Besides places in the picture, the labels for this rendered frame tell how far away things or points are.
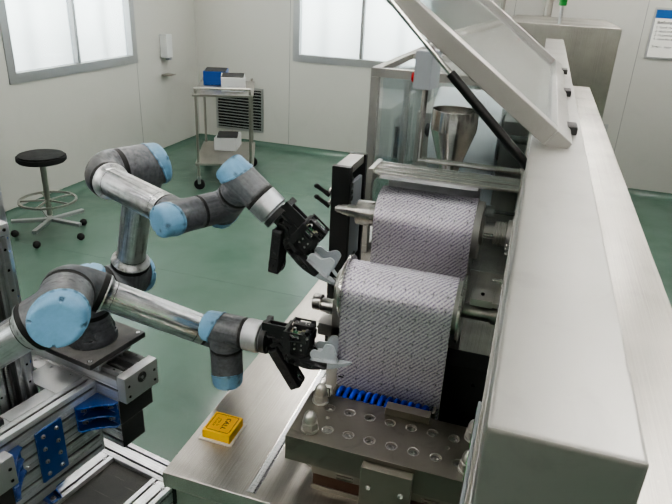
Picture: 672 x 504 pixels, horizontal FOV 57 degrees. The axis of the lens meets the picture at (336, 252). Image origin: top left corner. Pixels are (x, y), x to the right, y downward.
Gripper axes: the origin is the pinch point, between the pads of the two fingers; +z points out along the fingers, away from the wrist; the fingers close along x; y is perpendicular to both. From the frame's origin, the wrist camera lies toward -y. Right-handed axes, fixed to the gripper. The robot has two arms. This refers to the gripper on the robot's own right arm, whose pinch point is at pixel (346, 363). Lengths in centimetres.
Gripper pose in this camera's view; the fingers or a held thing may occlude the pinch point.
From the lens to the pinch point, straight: 138.7
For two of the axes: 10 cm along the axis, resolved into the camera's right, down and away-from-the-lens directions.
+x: 3.1, -3.7, 8.7
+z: 9.5, 1.6, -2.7
